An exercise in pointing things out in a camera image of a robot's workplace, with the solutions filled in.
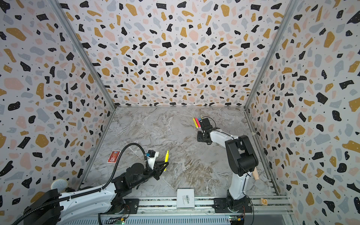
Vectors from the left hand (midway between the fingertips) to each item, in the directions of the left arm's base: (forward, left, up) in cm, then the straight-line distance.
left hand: (168, 162), depth 76 cm
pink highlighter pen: (+19, -18, +6) cm, 27 cm away
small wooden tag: (-18, -52, -13) cm, 56 cm away
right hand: (+23, -19, -9) cm, 32 cm away
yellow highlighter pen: (+1, +1, 0) cm, 2 cm away
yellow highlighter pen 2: (+34, -18, -14) cm, 41 cm away
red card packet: (+9, +37, -12) cm, 40 cm away
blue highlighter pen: (+41, -21, -14) cm, 48 cm away
